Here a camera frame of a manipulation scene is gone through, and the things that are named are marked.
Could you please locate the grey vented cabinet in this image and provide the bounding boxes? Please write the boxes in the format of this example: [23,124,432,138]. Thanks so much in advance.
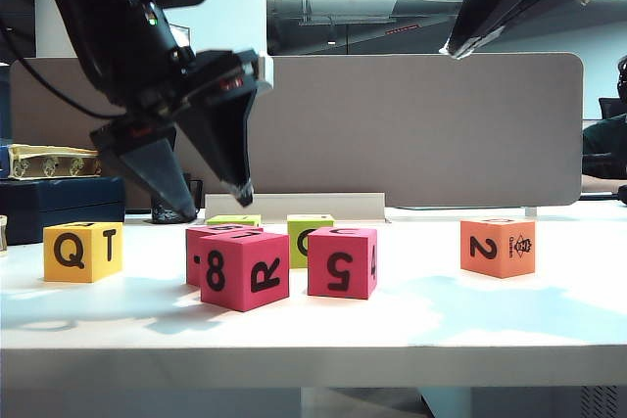
[469,387,627,418]

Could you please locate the pink block 8 and R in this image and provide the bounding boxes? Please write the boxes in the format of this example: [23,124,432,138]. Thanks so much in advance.
[199,230,291,313]

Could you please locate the brown desk divider panel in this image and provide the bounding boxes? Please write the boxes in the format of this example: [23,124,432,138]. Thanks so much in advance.
[9,52,585,209]

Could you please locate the lime green block letter O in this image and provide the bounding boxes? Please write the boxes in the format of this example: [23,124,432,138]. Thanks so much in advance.
[286,213,336,270]

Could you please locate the person in dark green shirt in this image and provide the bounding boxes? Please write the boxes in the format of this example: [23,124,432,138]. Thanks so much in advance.
[581,55,627,180]

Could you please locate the lime green foam block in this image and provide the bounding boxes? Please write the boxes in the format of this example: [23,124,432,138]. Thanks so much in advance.
[206,214,263,231]

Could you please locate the dark blue case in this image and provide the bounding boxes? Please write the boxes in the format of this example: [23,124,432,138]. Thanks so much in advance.
[0,176,126,247]

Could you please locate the silver wall plate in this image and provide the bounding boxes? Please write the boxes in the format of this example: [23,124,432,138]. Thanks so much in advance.
[169,23,193,53]

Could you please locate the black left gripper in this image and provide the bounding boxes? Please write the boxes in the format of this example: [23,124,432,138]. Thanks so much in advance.
[90,48,261,222]

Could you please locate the pink block number 5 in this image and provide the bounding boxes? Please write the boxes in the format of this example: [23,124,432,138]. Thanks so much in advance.
[307,226,379,301]

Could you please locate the black mug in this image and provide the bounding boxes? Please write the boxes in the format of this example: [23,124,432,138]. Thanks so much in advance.
[150,177,205,224]

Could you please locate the pink block letter T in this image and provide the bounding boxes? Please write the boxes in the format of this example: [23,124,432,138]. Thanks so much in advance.
[185,224,265,287]

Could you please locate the orange block number 2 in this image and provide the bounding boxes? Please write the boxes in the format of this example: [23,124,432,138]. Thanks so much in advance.
[459,217,537,280]

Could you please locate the grey ceiling air duct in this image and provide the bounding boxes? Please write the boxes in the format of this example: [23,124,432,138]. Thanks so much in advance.
[266,0,399,26]

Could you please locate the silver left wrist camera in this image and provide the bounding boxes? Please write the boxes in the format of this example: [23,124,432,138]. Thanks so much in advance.
[254,53,274,95]

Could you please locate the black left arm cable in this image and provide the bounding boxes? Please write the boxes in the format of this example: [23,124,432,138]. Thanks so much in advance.
[0,16,129,120]

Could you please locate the yellow block letter Q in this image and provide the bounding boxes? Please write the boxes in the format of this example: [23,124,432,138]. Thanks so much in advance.
[42,221,124,285]

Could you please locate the gold ornate box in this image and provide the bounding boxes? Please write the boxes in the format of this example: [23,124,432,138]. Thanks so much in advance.
[8,143,102,180]

